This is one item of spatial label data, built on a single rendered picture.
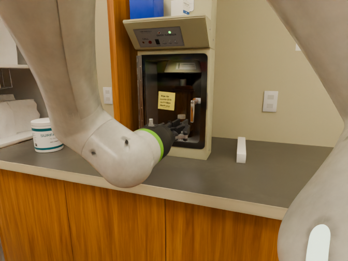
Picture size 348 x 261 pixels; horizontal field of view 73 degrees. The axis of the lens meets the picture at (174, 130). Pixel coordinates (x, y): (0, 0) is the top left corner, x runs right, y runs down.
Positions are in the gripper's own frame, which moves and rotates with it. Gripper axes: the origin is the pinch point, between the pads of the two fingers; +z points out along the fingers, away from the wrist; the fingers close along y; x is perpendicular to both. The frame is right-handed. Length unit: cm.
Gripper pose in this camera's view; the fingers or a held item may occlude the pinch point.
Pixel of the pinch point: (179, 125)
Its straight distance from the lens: 79.3
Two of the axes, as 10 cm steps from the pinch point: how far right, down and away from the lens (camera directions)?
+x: -0.2, 9.7, 2.4
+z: 3.3, -2.3, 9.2
